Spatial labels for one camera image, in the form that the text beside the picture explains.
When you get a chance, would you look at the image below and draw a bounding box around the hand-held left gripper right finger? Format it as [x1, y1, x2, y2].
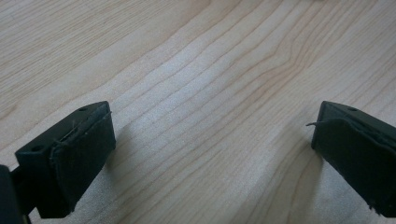
[305, 100, 396, 218]

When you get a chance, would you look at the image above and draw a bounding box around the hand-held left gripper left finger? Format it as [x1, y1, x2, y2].
[14, 100, 117, 219]

